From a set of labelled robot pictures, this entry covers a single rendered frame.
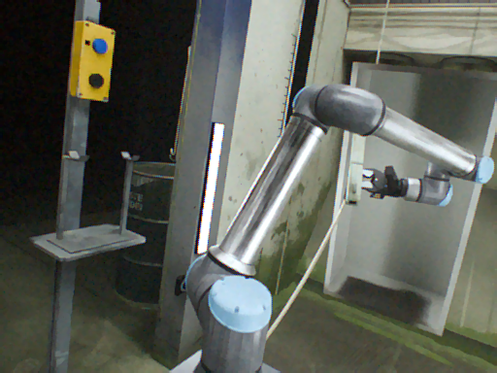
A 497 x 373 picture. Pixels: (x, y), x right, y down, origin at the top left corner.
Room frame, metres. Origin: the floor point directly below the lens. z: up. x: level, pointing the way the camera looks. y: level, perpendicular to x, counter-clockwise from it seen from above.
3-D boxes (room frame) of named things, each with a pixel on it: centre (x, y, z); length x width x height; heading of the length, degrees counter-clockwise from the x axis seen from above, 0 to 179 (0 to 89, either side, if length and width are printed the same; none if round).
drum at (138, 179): (2.42, 0.75, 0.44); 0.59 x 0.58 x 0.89; 42
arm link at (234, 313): (0.80, 0.04, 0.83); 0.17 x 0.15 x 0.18; 28
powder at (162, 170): (2.42, 0.75, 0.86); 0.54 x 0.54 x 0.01
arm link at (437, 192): (1.31, -0.58, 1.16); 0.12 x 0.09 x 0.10; 86
